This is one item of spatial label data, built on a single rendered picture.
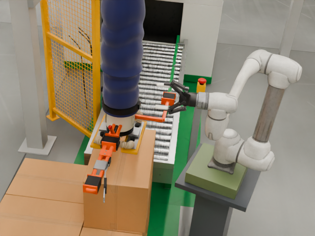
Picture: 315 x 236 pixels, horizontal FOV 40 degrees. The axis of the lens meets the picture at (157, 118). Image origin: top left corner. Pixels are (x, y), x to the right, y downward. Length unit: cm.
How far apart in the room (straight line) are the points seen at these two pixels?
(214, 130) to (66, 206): 127
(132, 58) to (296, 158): 274
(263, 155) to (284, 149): 195
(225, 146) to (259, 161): 23
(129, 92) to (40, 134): 198
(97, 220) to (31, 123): 165
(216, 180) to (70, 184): 106
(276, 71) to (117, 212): 131
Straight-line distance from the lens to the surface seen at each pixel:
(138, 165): 281
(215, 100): 225
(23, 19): 378
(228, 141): 287
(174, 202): 392
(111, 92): 250
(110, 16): 228
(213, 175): 297
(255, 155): 285
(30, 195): 323
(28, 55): 392
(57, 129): 472
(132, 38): 232
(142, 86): 441
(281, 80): 268
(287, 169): 454
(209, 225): 334
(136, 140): 269
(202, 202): 321
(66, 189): 324
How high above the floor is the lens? 279
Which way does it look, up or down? 35 degrees down
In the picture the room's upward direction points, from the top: 5 degrees clockwise
